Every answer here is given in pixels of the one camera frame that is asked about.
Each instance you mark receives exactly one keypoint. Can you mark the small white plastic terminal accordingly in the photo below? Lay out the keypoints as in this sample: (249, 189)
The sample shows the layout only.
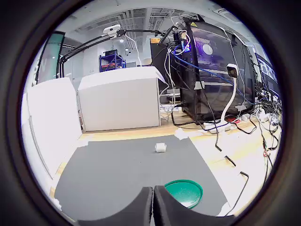
(160, 147)

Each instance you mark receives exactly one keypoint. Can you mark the round green lid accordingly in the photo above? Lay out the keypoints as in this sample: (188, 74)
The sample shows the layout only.
(185, 193)

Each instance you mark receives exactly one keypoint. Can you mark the dark grey mat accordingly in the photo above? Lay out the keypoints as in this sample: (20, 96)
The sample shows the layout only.
(117, 169)

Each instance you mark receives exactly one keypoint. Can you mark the white tape piece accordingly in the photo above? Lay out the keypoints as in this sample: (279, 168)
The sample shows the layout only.
(181, 134)
(58, 204)
(84, 142)

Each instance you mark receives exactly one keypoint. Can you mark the white power strip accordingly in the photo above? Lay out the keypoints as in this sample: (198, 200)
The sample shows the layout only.
(211, 126)

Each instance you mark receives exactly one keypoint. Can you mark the blue white printed label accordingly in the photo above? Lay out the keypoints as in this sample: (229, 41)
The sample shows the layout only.
(168, 108)

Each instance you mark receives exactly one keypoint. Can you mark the black glass computer case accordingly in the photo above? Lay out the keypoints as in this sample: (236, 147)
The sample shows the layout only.
(211, 94)

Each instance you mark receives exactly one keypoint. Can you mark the black monitor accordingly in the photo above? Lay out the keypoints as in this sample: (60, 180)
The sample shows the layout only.
(158, 58)

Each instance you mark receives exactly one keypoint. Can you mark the blue shelf rack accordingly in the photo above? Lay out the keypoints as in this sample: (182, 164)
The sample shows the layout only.
(112, 56)

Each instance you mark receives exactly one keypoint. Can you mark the teal banner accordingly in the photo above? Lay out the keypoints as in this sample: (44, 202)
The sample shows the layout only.
(50, 56)

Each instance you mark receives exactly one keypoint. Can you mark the white webcam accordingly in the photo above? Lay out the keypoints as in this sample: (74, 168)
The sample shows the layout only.
(111, 30)

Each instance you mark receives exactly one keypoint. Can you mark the white gooseneck camera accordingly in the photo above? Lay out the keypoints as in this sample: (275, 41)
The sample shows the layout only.
(232, 94)

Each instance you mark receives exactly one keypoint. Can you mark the black screen wall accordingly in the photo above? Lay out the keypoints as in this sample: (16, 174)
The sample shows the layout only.
(268, 70)

